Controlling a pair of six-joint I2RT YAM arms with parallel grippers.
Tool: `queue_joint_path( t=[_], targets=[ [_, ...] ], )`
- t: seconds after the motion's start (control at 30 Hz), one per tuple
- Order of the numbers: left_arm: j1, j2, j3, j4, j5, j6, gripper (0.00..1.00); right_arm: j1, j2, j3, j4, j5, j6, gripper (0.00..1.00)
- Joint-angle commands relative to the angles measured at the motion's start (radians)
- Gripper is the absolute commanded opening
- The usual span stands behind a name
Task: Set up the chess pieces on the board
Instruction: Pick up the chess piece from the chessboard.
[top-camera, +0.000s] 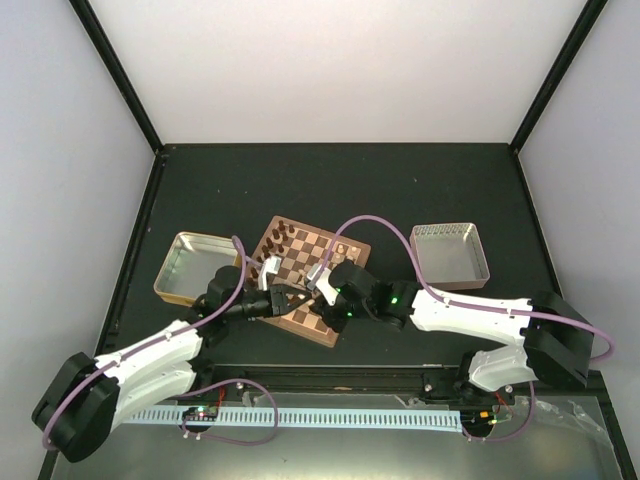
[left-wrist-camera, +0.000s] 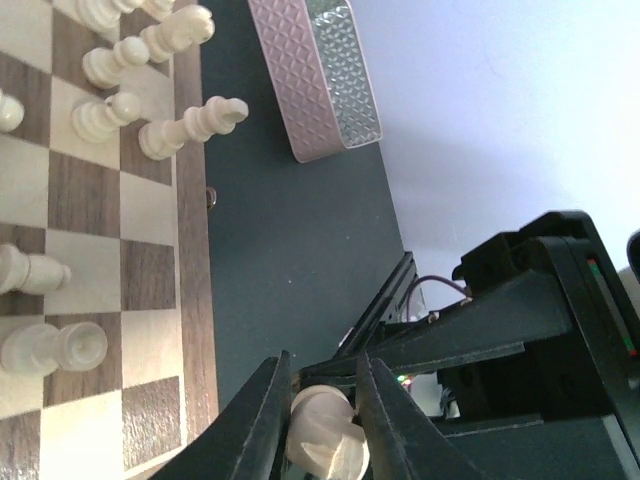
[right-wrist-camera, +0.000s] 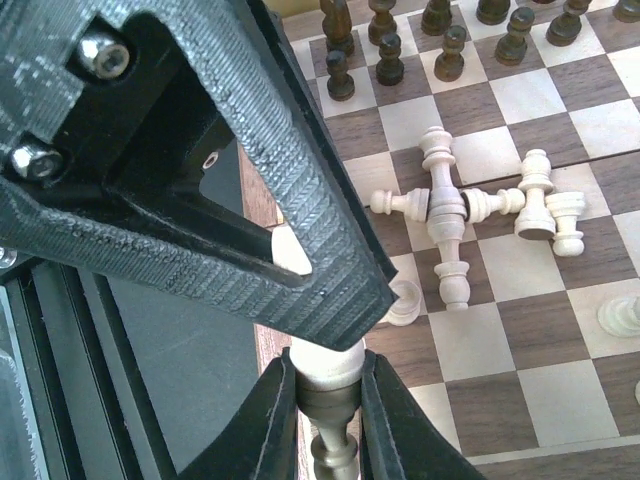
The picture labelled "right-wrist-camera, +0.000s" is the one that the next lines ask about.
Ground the wooden chess board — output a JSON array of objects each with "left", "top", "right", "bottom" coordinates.
[{"left": 284, "top": 1, "right": 639, "bottom": 479}]

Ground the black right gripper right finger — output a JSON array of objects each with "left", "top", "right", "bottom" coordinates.
[{"left": 360, "top": 350, "right": 485, "bottom": 480}]

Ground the white queen lying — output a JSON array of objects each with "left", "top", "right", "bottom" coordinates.
[{"left": 419, "top": 126, "right": 470, "bottom": 311}]

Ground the black mounting rail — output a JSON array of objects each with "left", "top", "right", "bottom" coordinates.
[{"left": 1, "top": 255, "right": 178, "bottom": 479}]

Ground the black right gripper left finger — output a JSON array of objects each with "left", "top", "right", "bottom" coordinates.
[{"left": 178, "top": 348, "right": 298, "bottom": 480}]

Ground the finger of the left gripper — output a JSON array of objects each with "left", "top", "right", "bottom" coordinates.
[
  {"left": 135, "top": 1, "right": 395, "bottom": 350},
  {"left": 1, "top": 180, "right": 310, "bottom": 330}
]

